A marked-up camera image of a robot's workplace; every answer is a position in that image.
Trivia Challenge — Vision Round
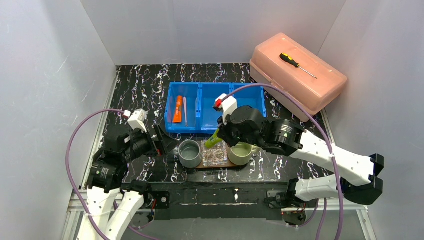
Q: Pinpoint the grey-blue ceramic mug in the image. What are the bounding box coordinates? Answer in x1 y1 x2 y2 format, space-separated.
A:
175 139 203 169

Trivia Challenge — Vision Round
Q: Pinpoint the orange toothpaste tube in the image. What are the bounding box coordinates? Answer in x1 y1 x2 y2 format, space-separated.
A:
172 95 183 123

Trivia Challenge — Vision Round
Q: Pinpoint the light green ceramic mug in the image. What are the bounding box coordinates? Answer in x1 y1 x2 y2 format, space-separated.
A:
226 142 261 166

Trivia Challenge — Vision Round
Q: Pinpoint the yellow-green toothpaste tube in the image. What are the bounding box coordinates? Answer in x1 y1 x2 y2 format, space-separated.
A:
204 129 223 149

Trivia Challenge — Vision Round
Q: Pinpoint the clear plastic toothbrush holder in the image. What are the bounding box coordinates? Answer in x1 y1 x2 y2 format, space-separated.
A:
200 140 228 166

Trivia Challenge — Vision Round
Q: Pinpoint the blue three-compartment bin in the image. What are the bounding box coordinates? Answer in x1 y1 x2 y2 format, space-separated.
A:
164 82 248 135

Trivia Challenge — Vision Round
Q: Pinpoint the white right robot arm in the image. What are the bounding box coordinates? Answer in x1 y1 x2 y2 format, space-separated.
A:
217 105 385 206

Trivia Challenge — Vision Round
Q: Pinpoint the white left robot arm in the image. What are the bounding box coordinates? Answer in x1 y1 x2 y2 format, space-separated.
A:
77 125 179 240

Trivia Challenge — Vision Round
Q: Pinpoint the oval wooden tray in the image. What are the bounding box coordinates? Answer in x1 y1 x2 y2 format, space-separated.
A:
194 162 241 170

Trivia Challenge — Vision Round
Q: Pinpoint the pink plastic toolbox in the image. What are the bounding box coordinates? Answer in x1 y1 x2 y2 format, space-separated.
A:
249 33 348 122

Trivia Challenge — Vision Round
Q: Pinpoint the yellow black screwdriver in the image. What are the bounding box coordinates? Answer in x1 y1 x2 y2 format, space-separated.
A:
279 53 317 79

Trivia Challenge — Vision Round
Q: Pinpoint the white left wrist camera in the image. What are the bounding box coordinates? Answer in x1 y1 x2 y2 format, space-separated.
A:
127 108 147 133

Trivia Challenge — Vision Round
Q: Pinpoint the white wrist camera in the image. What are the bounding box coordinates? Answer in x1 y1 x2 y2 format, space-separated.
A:
213 93 238 125
127 108 147 133

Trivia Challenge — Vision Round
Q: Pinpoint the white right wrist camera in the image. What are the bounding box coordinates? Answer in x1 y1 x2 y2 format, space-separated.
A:
213 93 238 125

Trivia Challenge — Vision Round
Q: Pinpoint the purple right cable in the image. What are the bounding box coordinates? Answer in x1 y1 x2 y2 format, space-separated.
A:
218 83 345 240

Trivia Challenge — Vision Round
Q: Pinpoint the purple cable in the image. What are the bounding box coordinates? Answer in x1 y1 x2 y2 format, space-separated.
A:
218 83 345 240
64 108 163 240

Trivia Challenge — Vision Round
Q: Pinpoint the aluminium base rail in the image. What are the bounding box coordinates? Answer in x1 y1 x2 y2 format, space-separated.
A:
67 187 365 213

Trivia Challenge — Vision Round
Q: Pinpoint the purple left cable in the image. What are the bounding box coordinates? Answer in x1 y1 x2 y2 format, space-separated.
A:
64 108 163 240

